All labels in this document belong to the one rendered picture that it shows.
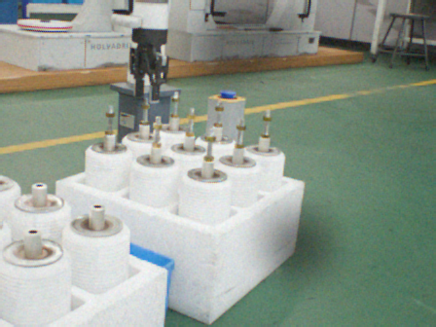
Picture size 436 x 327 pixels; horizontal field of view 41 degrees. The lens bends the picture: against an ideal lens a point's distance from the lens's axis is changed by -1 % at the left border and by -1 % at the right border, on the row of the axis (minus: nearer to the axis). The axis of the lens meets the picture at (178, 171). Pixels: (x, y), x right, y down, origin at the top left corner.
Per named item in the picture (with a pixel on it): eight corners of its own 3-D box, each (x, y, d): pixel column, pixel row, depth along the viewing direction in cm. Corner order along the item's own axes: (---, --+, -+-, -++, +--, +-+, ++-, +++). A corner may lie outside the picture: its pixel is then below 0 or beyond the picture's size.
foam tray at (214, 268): (54, 259, 125) (54, 181, 119) (160, 209, 156) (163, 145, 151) (209, 326, 105) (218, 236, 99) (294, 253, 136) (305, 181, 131)
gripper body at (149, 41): (175, 26, 119) (172, 71, 122) (156, 22, 126) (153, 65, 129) (143, 25, 116) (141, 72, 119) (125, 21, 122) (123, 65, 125)
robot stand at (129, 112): (105, 184, 172) (109, 84, 162) (142, 175, 182) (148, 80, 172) (137, 199, 162) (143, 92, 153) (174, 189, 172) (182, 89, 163)
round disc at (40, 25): (7, 27, 326) (7, 18, 324) (53, 26, 347) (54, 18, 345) (35, 33, 306) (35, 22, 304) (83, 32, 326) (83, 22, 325)
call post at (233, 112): (198, 211, 157) (207, 97, 147) (211, 204, 162) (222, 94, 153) (220, 218, 153) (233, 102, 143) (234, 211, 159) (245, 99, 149)
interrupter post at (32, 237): (19, 255, 73) (18, 232, 72) (33, 249, 75) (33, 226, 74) (32, 262, 72) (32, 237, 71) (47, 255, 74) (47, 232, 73)
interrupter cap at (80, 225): (58, 228, 82) (58, 223, 81) (94, 213, 88) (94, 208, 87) (98, 244, 78) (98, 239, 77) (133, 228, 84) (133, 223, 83)
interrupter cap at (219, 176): (227, 172, 111) (227, 168, 111) (228, 186, 104) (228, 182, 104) (187, 169, 111) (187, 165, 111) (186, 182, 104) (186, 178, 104)
